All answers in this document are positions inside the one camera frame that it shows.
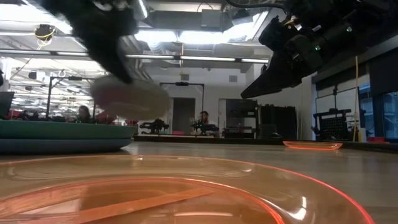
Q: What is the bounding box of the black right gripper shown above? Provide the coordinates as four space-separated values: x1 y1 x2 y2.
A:
241 15 333 100

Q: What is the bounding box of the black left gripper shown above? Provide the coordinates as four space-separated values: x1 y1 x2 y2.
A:
40 0 139 85

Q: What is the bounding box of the pink plastic plate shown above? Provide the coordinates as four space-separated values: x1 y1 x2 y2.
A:
90 76 171 121

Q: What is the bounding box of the small transparent orange plate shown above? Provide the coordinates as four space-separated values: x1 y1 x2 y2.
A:
282 140 343 151

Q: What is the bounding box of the green plastic plate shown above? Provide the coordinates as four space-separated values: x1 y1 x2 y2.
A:
0 119 137 140

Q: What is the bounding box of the large transparent orange plate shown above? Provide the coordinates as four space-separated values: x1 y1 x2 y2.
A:
0 154 376 224

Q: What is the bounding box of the black cabinet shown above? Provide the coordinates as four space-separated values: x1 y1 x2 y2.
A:
259 105 298 141

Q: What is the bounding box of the black shelf unit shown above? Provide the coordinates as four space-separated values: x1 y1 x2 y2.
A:
225 98 259 139

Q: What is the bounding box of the person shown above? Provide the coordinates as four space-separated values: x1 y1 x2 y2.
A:
76 105 93 124
198 110 212 127

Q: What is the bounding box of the red machine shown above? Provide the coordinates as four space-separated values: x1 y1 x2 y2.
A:
95 111 118 125

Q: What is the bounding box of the long ceiling light bar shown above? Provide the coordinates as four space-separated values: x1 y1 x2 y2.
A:
0 49 270 65

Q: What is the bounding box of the blue plastic plate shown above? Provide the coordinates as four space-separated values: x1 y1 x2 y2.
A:
0 138 134 154

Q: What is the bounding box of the dark monitor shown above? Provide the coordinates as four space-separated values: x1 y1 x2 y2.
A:
0 91 15 121

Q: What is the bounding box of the black rig frame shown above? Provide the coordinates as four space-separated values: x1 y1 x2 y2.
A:
159 82 205 135
46 76 96 121

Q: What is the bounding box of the black wire cart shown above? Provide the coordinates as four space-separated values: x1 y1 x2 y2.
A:
313 108 352 141

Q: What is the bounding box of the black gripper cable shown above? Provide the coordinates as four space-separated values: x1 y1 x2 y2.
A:
224 0 289 10

